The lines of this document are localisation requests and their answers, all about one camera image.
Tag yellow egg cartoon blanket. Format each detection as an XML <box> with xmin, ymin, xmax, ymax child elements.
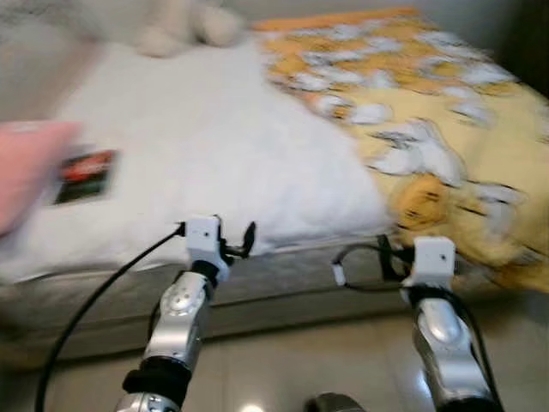
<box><xmin>253</xmin><ymin>7</ymin><xmax>549</xmax><ymax>293</ymax></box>

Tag dark red cover book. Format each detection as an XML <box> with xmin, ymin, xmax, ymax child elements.
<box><xmin>53</xmin><ymin>148</ymin><xmax>119</xmax><ymax>205</ymax></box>

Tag grey quilted mattress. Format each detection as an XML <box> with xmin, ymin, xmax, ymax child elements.
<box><xmin>0</xmin><ymin>236</ymin><xmax>549</xmax><ymax>366</ymax></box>

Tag white quilted mattress cover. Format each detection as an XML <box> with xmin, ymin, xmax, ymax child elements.
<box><xmin>0</xmin><ymin>39</ymin><xmax>397</xmax><ymax>284</ymax></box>

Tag grey robot legs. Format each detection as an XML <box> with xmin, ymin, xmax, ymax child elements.
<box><xmin>305</xmin><ymin>392</ymin><xmax>365</xmax><ymax>412</ymax></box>

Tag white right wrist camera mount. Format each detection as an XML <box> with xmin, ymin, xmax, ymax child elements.
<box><xmin>403</xmin><ymin>236</ymin><xmax>456</xmax><ymax>289</ymax></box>

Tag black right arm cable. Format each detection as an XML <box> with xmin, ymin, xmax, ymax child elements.
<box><xmin>332</xmin><ymin>243</ymin><xmax>504</xmax><ymax>412</ymax></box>

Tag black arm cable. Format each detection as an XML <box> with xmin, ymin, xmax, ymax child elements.
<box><xmin>332</xmin><ymin>243</ymin><xmax>504</xmax><ymax>412</ymax></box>
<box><xmin>34</xmin><ymin>223</ymin><xmax>187</xmax><ymax>412</ymax></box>

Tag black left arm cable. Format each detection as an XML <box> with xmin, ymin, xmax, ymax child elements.
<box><xmin>34</xmin><ymin>223</ymin><xmax>187</xmax><ymax>412</ymax></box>

